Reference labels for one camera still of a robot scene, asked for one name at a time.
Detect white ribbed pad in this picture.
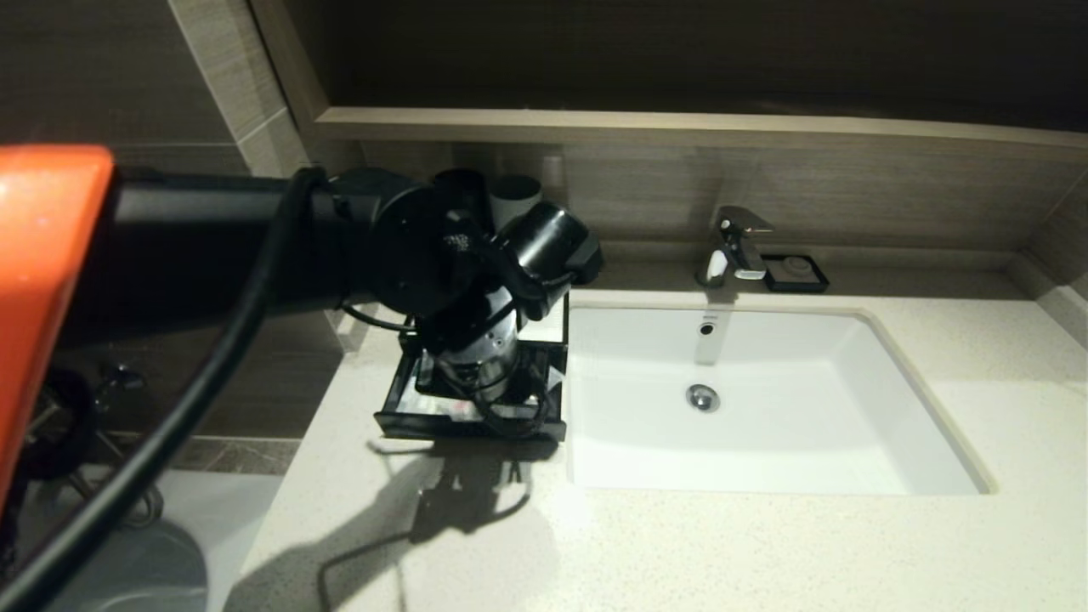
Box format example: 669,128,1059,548
540,293,567,344

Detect grey cup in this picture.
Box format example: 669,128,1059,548
491,175,542,229

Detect black cup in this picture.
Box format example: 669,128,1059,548
433,168,490,218

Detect chrome faucet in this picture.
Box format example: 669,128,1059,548
697,206,774,288

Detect white sink basin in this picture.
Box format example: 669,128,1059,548
567,304,994,496

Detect black soap dish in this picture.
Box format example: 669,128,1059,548
762,253,830,294

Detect grey toilet lid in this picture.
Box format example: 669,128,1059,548
51,514,210,612

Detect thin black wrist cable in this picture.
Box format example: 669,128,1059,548
472,374,555,439

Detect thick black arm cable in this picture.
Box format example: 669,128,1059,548
0,167,330,612

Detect wooden wall ledge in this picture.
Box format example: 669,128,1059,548
316,106,1088,154

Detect metal hose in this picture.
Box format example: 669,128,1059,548
25,408,165,530

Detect dark wall valve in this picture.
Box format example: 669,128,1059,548
95,364,147,411

